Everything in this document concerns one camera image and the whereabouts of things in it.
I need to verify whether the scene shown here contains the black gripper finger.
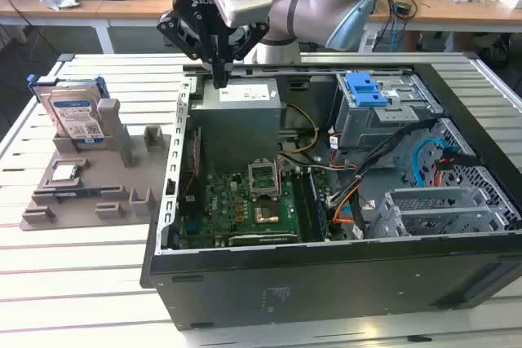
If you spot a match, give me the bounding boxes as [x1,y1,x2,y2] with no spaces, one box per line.
[157,11,223,89]
[222,21,271,89]

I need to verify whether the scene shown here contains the hard disk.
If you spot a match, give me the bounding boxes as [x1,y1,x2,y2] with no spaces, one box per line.
[27,73,109,150]

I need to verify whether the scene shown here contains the silver disk bay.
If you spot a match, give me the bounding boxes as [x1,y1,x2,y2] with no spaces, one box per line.
[373,205,511,239]
[385,187,489,213]

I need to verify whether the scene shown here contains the wooden desk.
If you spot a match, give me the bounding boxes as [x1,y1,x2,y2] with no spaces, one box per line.
[0,0,180,54]
[366,0,522,54]

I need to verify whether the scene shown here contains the grey power supply unit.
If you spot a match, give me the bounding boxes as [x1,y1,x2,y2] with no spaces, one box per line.
[190,78,282,161]

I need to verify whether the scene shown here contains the blue plastic drive latch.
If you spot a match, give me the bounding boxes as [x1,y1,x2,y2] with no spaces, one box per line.
[344,73,388,108]

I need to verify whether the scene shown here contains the silver drive cage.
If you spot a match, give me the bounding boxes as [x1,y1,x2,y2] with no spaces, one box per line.
[332,73,444,149]

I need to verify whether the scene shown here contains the grey parts rack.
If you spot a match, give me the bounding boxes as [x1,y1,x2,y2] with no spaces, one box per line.
[20,97,172,231]

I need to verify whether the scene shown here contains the green motherboard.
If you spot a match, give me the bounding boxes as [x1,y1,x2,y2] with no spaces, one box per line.
[179,170,332,249]

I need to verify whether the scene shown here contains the black RAM slot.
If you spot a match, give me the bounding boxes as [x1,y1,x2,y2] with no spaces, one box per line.
[292,171,320,243]

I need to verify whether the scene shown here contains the gold CPU socket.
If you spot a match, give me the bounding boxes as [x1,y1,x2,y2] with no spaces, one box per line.
[252,200,283,227]

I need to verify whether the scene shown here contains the silver CPU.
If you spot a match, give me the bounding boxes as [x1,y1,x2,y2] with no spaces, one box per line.
[51,164,79,183]

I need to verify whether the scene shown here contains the installed RAM stick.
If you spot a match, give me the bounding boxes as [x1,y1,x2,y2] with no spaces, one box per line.
[308,171,330,241]

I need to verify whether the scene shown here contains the blue RAM stick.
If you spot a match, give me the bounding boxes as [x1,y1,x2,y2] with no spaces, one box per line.
[52,188,105,199]

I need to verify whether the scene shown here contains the black graphics card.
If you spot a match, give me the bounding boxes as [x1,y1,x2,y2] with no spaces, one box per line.
[227,232,299,248]

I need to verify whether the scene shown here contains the black power connector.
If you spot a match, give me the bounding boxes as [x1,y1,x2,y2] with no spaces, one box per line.
[435,146,478,168]

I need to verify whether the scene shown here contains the black open PC case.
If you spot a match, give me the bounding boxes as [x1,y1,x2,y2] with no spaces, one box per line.
[139,51,522,331]

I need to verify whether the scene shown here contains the yellow wires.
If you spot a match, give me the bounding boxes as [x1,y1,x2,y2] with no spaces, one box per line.
[281,103,320,156]

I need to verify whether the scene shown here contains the metal socket cover frame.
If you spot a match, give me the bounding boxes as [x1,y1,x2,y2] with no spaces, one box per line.
[247,160,283,200]

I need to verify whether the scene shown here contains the black desk cables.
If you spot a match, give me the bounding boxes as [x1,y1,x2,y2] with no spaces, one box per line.
[377,0,419,52]

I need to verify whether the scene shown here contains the black cable bundle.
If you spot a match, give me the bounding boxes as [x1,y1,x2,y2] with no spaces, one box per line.
[325,119,437,207]

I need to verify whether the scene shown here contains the orange wire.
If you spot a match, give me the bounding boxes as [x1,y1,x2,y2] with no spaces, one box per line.
[332,191,368,226]

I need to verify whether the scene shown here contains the blue wire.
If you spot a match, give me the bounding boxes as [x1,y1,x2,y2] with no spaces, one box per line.
[412,135,449,190]

